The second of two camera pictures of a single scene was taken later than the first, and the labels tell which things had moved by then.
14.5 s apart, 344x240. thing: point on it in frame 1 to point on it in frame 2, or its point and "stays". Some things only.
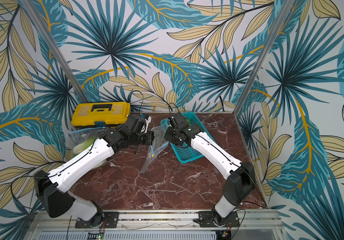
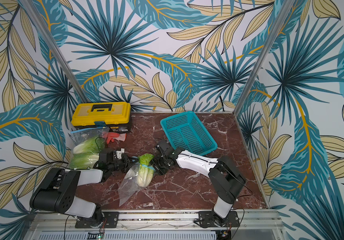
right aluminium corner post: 282,18 stays
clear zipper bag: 158,141 to 137,176
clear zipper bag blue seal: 81,139 stays
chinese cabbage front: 80,147 stays
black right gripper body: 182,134 to 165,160
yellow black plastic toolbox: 100,114 stays
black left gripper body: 144,138 to 123,164
